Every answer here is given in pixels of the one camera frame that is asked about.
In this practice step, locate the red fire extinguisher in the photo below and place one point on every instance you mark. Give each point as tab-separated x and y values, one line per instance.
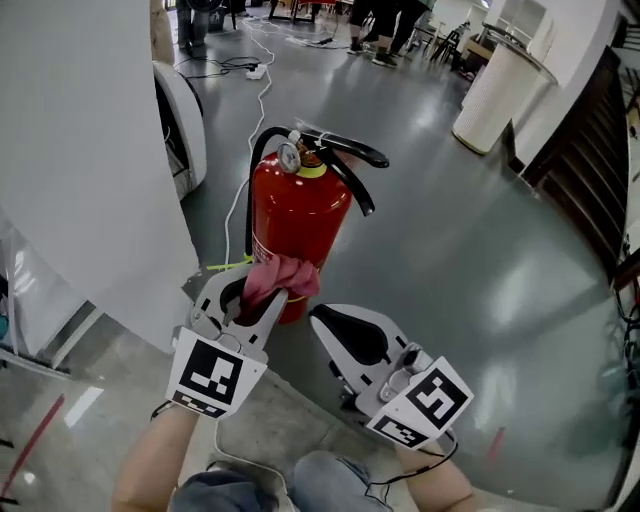
297	210

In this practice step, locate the white power strip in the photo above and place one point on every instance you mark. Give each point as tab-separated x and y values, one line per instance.
256	73

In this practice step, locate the white pillar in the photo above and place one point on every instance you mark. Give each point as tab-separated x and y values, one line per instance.
75	150

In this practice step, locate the dark wooden staircase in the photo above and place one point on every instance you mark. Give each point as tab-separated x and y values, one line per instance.
585	165

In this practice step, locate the black stool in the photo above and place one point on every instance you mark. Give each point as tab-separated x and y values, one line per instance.
450	42

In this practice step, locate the person's left forearm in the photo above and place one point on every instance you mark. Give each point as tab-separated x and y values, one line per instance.
150	460

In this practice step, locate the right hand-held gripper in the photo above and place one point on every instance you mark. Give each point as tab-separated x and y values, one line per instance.
430	400

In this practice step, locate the red table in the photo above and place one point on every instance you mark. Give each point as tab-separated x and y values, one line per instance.
320	7

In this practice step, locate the person's right leg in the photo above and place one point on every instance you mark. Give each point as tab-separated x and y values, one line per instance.
335	482

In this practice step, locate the person's left leg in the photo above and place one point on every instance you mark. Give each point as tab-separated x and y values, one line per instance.
220	492

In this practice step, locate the person's leg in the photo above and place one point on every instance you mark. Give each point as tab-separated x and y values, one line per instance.
335	482
220	492

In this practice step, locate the white rounded pod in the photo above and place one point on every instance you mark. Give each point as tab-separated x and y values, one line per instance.
192	130

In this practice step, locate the white ribbed cylinder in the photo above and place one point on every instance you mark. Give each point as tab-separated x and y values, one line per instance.
492	100

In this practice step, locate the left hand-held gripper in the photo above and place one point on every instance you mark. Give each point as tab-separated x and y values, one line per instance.
215	370

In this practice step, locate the pink cloth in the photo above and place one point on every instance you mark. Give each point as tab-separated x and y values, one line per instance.
285	275

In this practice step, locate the person's right forearm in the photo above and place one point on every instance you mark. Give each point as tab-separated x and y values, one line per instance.
440	480

